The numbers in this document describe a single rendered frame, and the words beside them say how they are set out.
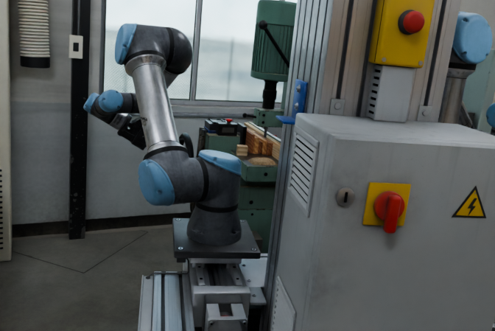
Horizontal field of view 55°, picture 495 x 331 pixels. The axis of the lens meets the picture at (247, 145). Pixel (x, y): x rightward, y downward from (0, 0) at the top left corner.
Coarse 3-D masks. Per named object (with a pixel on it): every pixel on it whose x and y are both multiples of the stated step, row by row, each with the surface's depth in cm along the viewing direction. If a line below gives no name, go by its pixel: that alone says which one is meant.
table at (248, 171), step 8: (232, 152) 192; (248, 152) 194; (240, 160) 181; (248, 168) 174; (256, 168) 175; (264, 168) 176; (272, 168) 177; (248, 176) 174; (256, 176) 175; (264, 176) 176; (272, 176) 177
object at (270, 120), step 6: (258, 108) 199; (264, 108) 201; (276, 108) 204; (258, 114) 197; (264, 114) 196; (270, 114) 197; (276, 114) 198; (282, 114) 199; (258, 120) 197; (264, 120) 197; (270, 120) 198; (276, 120) 199; (258, 126) 197; (264, 126) 198; (270, 126) 199; (276, 126) 200; (282, 126) 200
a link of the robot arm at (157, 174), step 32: (128, 32) 129; (160, 32) 134; (128, 64) 130; (160, 64) 132; (160, 96) 126; (160, 128) 122; (160, 160) 117; (192, 160) 121; (160, 192) 114; (192, 192) 118
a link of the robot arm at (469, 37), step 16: (464, 16) 110; (480, 16) 111; (464, 32) 108; (480, 32) 111; (464, 48) 109; (480, 48) 111; (464, 64) 112; (448, 80) 114; (464, 80) 115; (448, 96) 115; (448, 112) 116
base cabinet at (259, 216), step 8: (240, 216) 184; (248, 216) 185; (256, 216) 186; (264, 216) 187; (248, 224) 186; (256, 224) 187; (264, 224) 188; (264, 232) 189; (264, 240) 190; (264, 248) 190
